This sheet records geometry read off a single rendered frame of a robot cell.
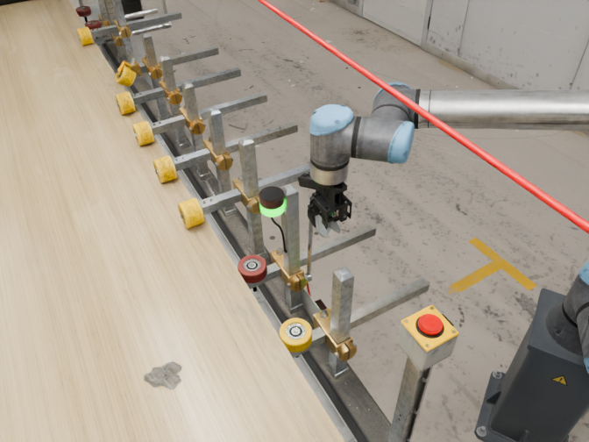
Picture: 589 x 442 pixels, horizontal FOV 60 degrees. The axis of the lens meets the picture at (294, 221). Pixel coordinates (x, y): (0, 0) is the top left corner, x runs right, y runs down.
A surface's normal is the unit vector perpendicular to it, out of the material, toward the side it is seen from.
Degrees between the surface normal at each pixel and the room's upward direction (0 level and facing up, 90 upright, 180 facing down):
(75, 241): 0
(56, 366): 0
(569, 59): 90
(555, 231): 0
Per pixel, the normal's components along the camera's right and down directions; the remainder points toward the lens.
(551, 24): -0.85, 0.37
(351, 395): -0.02, -0.73
